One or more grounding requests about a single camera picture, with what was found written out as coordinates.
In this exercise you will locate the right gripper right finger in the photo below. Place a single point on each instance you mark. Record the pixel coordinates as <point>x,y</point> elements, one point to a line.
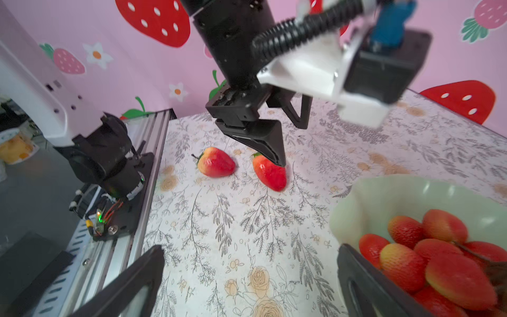
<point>365,291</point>

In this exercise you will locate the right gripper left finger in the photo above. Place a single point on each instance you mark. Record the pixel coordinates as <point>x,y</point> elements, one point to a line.
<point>132,293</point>

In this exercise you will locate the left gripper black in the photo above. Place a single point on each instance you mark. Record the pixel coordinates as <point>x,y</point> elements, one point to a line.
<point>241,107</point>

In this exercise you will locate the red wax apple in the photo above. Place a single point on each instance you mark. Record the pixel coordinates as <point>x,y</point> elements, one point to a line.
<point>215,163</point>
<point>271,175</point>

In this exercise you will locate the red fake berry bunch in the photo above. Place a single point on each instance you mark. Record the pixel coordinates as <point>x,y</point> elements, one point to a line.
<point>435,262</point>

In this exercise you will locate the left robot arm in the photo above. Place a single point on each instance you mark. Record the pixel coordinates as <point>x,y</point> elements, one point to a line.
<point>70,64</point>

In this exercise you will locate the light green fruit bowl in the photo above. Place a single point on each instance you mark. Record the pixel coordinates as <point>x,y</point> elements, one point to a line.
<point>372,202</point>

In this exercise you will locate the yellow food container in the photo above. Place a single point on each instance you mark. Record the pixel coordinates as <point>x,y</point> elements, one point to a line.
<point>16,147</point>

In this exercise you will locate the aluminium frame rail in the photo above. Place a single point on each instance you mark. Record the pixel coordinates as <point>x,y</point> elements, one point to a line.
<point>109,257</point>

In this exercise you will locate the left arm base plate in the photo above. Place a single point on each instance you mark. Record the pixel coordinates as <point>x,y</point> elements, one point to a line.
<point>108,218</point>

